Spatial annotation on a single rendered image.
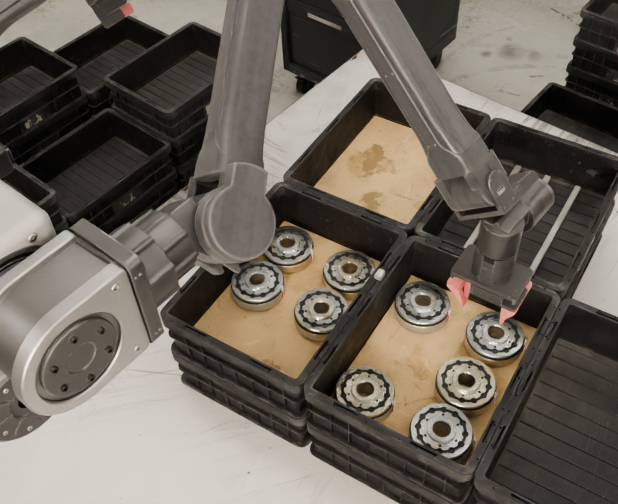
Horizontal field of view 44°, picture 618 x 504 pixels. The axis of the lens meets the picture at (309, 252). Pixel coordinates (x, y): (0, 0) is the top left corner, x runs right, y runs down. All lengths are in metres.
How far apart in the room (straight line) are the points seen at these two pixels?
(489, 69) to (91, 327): 2.95
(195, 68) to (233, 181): 1.93
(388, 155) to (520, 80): 1.74
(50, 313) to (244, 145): 0.27
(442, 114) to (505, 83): 2.45
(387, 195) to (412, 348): 0.40
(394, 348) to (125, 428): 0.53
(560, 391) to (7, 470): 1.01
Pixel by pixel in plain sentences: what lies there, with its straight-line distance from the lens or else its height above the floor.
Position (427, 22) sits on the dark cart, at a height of 0.33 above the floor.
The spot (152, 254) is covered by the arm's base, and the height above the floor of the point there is 1.48.
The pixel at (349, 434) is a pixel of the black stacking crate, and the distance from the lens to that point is 1.32.
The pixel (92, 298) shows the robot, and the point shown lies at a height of 1.51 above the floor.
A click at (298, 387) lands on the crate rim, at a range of 1.28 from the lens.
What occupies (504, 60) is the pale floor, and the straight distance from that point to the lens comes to 3.58.
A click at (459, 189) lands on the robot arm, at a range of 1.04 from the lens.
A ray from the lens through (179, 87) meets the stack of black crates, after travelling 2.62.
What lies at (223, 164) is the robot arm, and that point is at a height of 1.50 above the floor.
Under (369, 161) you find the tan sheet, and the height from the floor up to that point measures 0.83.
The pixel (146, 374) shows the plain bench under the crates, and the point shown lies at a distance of 1.61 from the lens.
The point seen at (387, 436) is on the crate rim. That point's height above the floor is 0.93.
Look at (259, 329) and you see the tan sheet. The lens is 1.47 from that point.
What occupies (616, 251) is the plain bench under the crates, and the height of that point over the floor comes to 0.70.
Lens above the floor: 2.02
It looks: 49 degrees down
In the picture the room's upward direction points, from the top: 3 degrees counter-clockwise
